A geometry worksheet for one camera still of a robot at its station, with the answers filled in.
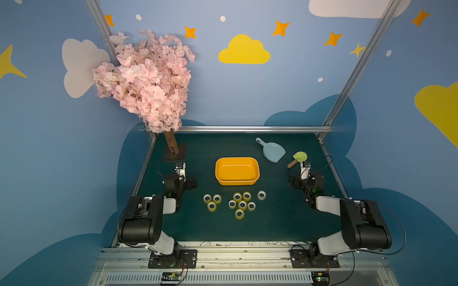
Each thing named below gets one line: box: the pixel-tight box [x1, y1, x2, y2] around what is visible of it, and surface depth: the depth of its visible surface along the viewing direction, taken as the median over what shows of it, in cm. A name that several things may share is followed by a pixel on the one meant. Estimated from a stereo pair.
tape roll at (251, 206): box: [247, 201, 256, 211], surface depth 91 cm
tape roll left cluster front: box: [206, 201, 218, 213], surface depth 90 cm
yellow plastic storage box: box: [215, 157, 261, 186], surface depth 103 cm
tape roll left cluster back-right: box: [212, 193, 223, 205], surface depth 93 cm
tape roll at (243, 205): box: [237, 200, 248, 211], surface depth 92 cm
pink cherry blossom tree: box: [92, 29, 196, 155], surface depth 70 cm
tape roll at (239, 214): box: [234, 208, 246, 220], surface depth 88 cm
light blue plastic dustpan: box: [255, 137, 287, 164], surface depth 117 cm
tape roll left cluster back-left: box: [202, 193, 212, 204], surface depth 93 cm
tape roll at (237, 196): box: [233, 191, 243, 203], surface depth 95 cm
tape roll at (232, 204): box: [228, 199, 237, 210], surface depth 92 cm
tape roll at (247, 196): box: [242, 191, 252, 202], surface depth 95 cm
